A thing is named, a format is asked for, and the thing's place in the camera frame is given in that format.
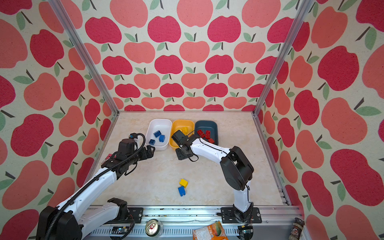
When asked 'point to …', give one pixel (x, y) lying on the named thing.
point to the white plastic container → (164, 125)
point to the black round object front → (245, 232)
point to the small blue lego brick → (152, 142)
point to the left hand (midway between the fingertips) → (151, 150)
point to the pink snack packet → (108, 156)
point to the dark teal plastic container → (201, 126)
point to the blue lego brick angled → (157, 133)
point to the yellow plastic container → (177, 125)
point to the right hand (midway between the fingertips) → (185, 153)
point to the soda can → (153, 227)
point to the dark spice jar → (296, 229)
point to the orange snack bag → (214, 231)
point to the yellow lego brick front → (183, 183)
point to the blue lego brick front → (182, 191)
